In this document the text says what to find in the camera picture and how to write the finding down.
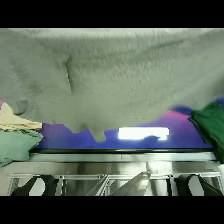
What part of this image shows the dark green garment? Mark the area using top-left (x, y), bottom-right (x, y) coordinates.
top-left (188, 101), bottom-right (224, 164)

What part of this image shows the grey T-shirt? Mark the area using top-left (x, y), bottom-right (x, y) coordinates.
top-left (0, 28), bottom-right (224, 144)

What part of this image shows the silver frame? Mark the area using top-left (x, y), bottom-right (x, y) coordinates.
top-left (0, 151), bottom-right (224, 197)

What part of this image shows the beige garment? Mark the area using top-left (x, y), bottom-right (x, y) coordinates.
top-left (0, 101), bottom-right (44, 132)

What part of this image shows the light green garment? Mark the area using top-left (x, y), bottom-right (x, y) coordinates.
top-left (0, 128), bottom-right (45, 168)

